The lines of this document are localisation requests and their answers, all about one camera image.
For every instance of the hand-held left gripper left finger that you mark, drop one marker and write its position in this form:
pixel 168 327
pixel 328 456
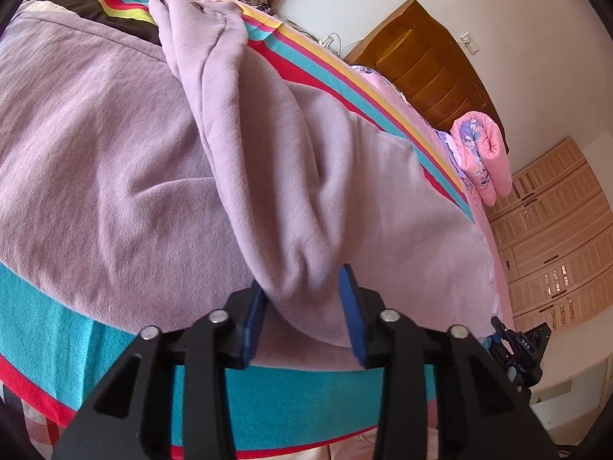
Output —
pixel 253 327

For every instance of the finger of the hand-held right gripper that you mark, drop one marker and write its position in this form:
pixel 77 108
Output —
pixel 499 329

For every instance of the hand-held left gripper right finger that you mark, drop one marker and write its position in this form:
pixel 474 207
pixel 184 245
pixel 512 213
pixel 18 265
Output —
pixel 352 316

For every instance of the lilac sweatshirt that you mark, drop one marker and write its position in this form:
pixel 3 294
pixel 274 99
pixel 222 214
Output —
pixel 143 153

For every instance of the beige panelled wardrobe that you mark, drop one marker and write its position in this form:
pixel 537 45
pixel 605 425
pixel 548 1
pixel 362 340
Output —
pixel 550 230

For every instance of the rolled pink floral quilt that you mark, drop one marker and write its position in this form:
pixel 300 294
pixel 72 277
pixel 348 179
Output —
pixel 488 153

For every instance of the lavender frilled pillow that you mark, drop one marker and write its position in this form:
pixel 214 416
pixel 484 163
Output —
pixel 452 151

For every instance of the pink bed sheet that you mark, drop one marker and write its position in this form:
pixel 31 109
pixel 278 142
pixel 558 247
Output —
pixel 416 122

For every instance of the striped colourful blanket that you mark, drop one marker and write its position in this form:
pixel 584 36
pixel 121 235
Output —
pixel 48 306

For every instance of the checked bed sheet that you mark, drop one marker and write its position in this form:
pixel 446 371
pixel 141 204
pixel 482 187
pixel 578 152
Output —
pixel 26 424

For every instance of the large wooden headboard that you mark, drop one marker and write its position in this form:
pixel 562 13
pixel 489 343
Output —
pixel 421 62

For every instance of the white wall switch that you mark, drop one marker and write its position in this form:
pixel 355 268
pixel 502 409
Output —
pixel 470 42

